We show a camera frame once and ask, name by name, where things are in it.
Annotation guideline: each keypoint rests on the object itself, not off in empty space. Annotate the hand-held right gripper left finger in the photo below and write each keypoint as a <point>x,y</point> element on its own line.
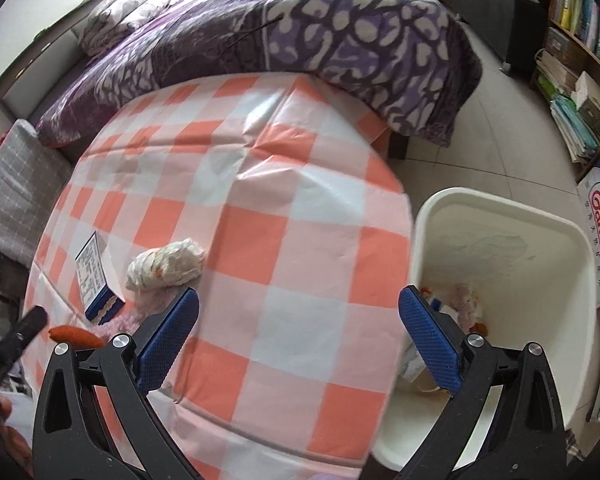
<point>167,337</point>

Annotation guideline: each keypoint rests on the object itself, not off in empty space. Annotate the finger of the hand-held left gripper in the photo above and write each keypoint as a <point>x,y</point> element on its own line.
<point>30,322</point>

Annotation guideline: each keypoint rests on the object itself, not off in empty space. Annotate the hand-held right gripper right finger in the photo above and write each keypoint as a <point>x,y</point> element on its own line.
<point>430,337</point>

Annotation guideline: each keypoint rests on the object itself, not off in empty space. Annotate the orange peel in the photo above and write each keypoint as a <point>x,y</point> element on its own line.
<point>75,336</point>

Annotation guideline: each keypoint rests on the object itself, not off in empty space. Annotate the white plastic bin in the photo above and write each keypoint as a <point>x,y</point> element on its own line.
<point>505,220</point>

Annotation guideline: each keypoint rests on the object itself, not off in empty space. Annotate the red blue wrapper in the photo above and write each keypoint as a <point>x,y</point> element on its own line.
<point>432,299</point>

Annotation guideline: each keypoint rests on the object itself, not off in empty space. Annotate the pink fuzzy hair clip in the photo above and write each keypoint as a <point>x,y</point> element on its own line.
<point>125,322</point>

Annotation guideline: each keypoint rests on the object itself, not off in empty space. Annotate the pink white wrapper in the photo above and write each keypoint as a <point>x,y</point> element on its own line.
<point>462,302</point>

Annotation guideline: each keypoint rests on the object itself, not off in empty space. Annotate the dark box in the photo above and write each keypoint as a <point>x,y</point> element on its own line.
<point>7,275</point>

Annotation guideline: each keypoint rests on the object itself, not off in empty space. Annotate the crumpled white orange tissue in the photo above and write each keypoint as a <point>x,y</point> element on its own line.
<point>165,267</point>

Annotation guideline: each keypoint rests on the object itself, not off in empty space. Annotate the blue white small box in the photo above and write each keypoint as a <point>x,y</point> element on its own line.
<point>92,280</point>

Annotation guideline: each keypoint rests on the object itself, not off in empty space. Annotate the grey checkered cushion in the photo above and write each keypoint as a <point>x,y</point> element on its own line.
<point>15,195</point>

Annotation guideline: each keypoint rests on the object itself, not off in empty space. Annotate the orange white checked tablecloth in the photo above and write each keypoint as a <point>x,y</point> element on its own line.
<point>280,260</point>

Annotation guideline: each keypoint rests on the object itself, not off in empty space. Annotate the dark bed headboard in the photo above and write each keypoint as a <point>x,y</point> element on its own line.
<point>35,67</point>

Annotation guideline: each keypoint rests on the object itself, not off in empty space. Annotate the stack of papers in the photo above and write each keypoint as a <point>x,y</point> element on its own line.
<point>562,110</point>

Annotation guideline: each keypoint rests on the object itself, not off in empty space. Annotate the tissue box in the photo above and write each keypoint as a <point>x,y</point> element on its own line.
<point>592,105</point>

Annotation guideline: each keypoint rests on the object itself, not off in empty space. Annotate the bed with purple blanket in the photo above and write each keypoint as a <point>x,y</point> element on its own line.
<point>355,35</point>

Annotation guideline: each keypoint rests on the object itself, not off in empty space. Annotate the folded floral quilt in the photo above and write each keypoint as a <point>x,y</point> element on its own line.
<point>125,10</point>

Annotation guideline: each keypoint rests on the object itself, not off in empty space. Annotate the black bench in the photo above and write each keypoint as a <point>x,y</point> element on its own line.
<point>495,10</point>

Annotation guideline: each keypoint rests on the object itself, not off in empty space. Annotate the wooden bookshelf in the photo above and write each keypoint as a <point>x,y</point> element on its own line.
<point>570,30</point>

